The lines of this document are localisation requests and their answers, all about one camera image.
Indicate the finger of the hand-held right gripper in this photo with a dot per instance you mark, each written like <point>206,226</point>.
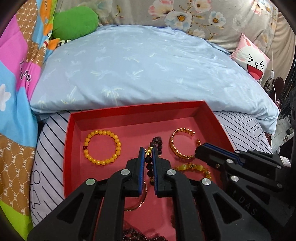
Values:
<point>212,157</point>
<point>259,160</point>

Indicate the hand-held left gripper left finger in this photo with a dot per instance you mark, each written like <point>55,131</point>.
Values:
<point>140,171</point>

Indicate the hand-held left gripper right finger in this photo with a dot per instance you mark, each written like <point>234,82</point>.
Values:
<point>155,171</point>

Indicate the rose gold bangle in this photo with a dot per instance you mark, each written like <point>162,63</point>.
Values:
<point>138,205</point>

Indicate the red cardboard box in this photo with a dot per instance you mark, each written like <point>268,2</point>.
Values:
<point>138,129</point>

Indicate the dark ornate metal chair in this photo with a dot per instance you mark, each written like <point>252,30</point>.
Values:
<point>281,85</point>

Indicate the pink rabbit face cushion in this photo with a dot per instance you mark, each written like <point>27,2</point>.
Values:
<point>252,60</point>

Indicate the light blue pillow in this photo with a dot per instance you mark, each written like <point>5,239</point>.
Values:
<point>150,69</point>

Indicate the beige cloth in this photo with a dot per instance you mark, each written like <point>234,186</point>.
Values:
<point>282,34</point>

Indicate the floral grey pillow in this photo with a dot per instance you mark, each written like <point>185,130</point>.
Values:
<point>185,14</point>

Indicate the colourful cartoon monkey blanket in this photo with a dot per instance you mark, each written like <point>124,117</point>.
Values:
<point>13,92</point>

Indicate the green plush pillow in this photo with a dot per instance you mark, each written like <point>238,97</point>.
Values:
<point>74,25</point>

